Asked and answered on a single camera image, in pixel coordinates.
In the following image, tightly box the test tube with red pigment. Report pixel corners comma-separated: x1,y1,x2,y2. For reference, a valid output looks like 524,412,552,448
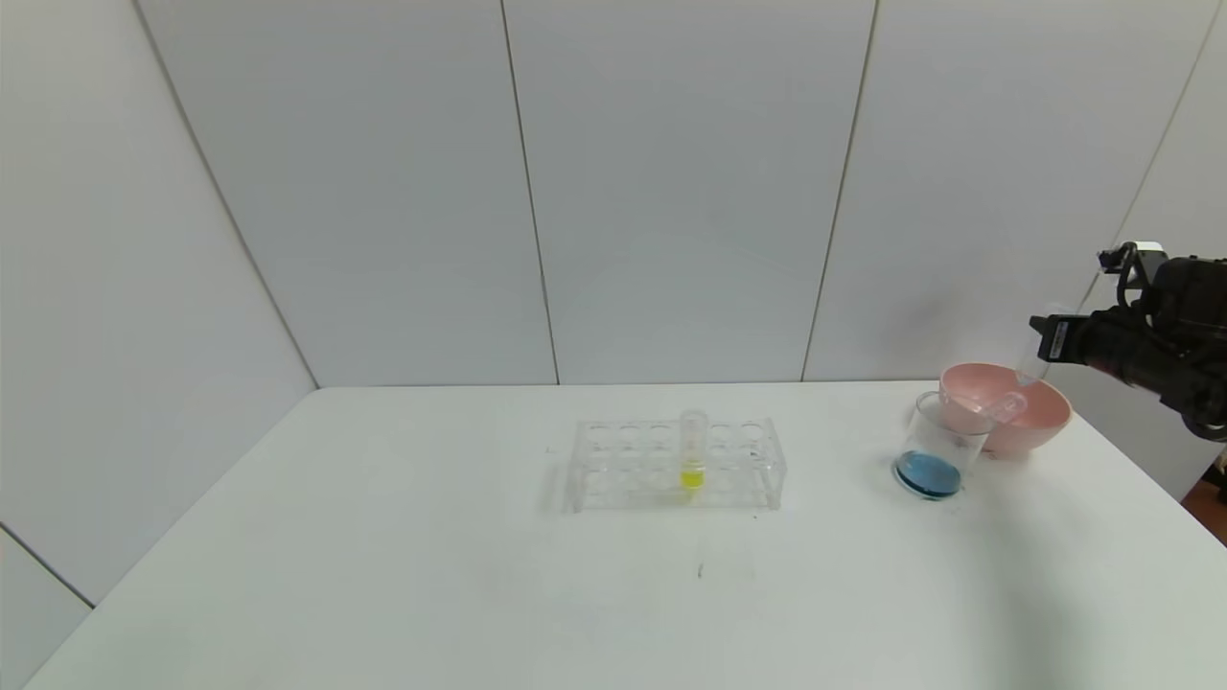
957,390,1030,429

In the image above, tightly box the test tube with blue pigment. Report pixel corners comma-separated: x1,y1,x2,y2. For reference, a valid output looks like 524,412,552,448
1014,305,1055,387

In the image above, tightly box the clear acrylic test tube rack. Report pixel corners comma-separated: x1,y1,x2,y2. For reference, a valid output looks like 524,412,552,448
566,416,788,515

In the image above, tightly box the test tube with yellow pigment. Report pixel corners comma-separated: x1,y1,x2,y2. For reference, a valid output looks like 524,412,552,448
678,410,709,493

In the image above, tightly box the clear glass beaker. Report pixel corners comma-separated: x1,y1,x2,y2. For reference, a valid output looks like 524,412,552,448
892,391,991,502

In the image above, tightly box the pink bowl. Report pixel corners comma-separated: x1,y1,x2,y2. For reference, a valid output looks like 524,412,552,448
938,362,1074,455

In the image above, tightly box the black camera cable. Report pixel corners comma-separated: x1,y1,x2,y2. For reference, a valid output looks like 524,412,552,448
1110,247,1153,312

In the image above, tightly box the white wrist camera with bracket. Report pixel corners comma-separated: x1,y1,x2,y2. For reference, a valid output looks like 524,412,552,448
1098,241,1169,288

